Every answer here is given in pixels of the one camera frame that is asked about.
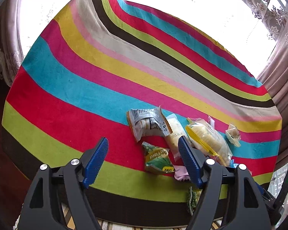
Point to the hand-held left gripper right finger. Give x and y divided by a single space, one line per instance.
188 158

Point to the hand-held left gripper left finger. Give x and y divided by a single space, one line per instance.
97 160

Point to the small clear white snack packet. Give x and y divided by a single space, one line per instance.
232 134

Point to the small light pink snack packet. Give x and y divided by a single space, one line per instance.
181 172

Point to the clear yellow-edged cracker packet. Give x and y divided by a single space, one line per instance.
206 136

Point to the long cream snack packet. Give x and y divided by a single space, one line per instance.
174 131

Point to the green snack packet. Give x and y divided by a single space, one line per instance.
156 159

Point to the small green pea packet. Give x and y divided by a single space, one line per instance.
192 198

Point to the blue snack packet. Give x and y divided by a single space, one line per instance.
233 164

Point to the grey white snack packet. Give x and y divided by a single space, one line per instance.
146 122

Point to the rainbow striped blanket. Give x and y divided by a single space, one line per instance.
86 88

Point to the beige pleated curtain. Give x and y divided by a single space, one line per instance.
12 28
285 88

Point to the floral lace sheer curtain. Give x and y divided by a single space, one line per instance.
266 4

